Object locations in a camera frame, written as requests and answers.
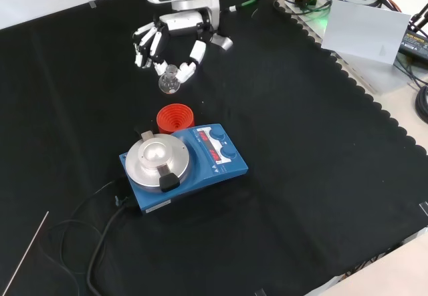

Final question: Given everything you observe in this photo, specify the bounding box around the aluminium base plate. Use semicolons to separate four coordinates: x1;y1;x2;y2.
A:
276;0;418;96

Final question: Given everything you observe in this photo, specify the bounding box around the thin black heater probe cable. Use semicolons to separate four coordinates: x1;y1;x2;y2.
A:
38;176;130;296

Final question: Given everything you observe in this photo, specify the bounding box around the clear glass rod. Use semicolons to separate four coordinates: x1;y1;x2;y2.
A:
1;210;50;295

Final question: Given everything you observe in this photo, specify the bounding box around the black power adapter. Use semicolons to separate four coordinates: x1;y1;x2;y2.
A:
397;29;428;61

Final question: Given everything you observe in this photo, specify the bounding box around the blue-base heater with steel bowl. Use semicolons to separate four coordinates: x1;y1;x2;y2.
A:
118;123;249;217

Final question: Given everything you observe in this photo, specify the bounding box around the orange ribbed flask ring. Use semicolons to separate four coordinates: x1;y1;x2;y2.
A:
156;103;196;135

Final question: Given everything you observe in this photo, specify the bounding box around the thick black heater power cable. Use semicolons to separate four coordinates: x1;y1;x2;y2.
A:
86;201;138;296

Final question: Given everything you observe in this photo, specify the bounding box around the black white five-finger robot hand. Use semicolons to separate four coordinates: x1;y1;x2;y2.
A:
132;0;234;83

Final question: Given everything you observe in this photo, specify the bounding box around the coiled black cable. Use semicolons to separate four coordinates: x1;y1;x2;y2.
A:
414;84;428;126

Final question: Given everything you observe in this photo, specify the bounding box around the clear glass round-bottom flask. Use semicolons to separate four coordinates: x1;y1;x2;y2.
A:
158;64;183;96

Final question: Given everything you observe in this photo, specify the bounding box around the black bench cloth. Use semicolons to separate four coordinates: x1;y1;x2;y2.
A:
0;0;428;296

